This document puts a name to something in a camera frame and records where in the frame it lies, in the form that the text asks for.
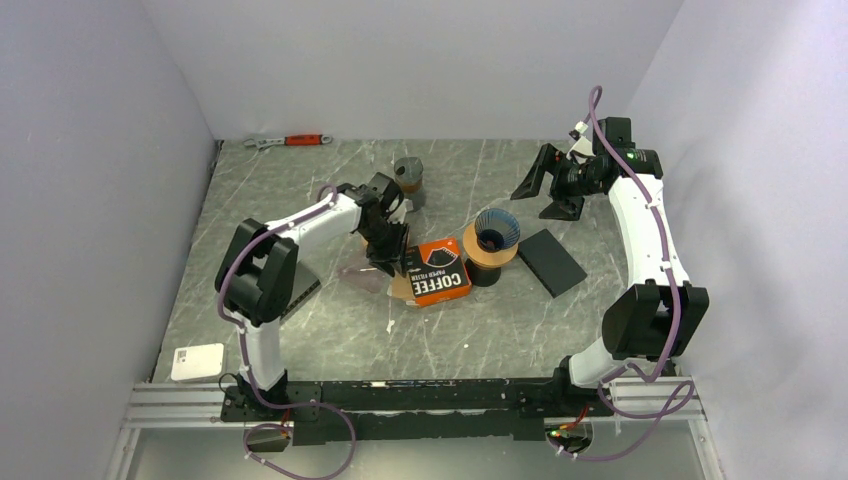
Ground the wooden dripper ring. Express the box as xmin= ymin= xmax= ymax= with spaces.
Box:
xmin=462 ymin=221 xmax=523 ymax=270

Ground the grey cup with wood band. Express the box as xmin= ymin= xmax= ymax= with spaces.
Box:
xmin=393 ymin=157 xmax=426 ymax=212

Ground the black flat box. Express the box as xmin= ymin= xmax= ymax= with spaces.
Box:
xmin=517 ymin=229 xmax=588 ymax=298
xmin=281 ymin=263 xmax=321 ymax=323

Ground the blue ribbed glass dripper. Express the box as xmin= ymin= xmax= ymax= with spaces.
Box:
xmin=473 ymin=208 xmax=521 ymax=253

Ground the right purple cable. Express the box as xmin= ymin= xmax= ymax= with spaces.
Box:
xmin=544 ymin=84 xmax=696 ymax=463

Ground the white small box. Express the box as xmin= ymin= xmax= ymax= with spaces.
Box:
xmin=170 ymin=343 xmax=225 ymax=383

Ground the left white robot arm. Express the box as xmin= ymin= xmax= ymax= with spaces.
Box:
xmin=215 ymin=173 xmax=409 ymax=420

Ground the right black flat box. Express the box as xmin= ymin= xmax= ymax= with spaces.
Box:
xmin=517 ymin=229 xmax=588 ymax=298

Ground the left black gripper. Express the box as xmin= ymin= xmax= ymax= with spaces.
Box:
xmin=360 ymin=218 xmax=410 ymax=278

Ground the aluminium frame rail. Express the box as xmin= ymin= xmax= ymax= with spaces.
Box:
xmin=125 ymin=377 xmax=706 ymax=428

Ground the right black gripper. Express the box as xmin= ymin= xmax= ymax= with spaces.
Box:
xmin=511 ymin=143 xmax=603 ymax=221

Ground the orange coffee filter box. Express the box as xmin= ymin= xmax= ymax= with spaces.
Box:
xmin=405 ymin=237 xmax=472 ymax=308

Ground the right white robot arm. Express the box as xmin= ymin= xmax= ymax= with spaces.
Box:
xmin=511 ymin=117 xmax=709 ymax=415

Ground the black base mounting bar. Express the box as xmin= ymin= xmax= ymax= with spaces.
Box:
xmin=221 ymin=369 xmax=612 ymax=446

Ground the brown paper coffee filter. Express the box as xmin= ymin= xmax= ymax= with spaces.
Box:
xmin=387 ymin=274 xmax=414 ymax=302

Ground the orange handled wrench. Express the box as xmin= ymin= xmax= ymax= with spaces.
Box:
xmin=243 ymin=134 xmax=334 ymax=151

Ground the left black flat box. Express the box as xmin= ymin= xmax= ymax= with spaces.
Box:
xmin=281 ymin=263 xmax=321 ymax=323

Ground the black server base cup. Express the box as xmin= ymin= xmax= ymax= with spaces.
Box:
xmin=464 ymin=259 xmax=502 ymax=287

